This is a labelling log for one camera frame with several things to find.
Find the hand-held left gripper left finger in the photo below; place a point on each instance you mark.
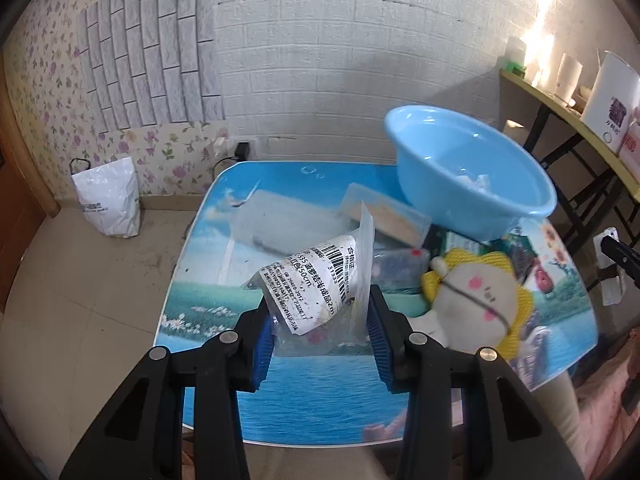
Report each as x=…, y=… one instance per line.
x=262, y=355

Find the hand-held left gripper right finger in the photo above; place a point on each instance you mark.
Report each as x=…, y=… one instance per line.
x=377, y=350

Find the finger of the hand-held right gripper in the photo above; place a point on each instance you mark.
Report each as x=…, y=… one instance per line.
x=622, y=257

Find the clear plastic bag with label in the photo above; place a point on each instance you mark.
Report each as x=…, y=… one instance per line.
x=310, y=280

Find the white and yellow plush toy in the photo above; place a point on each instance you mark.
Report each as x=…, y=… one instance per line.
x=475, y=295

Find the blue plastic basin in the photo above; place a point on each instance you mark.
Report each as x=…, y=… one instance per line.
x=425, y=170

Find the printed scenery desktop table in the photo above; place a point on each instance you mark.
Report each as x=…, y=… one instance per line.
x=320, y=390

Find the white power strip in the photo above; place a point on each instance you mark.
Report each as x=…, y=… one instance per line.
x=610, y=287

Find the clear box of cotton swabs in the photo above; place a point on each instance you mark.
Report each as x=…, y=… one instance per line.
x=390, y=220

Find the pink patterned clothing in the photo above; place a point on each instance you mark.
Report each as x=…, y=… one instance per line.
x=610, y=410

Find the white box with purple print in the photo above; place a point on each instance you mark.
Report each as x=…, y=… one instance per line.
x=605, y=100

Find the yellow side table black legs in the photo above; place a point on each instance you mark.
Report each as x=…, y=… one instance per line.
x=550, y=100

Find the white paper roll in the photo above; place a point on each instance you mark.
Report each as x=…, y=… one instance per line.
x=567, y=77

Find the small green object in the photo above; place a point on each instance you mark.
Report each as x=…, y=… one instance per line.
x=514, y=69

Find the white plastic bag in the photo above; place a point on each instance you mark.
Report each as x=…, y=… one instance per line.
x=107, y=200

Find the black wall charger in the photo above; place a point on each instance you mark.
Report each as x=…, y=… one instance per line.
x=244, y=151

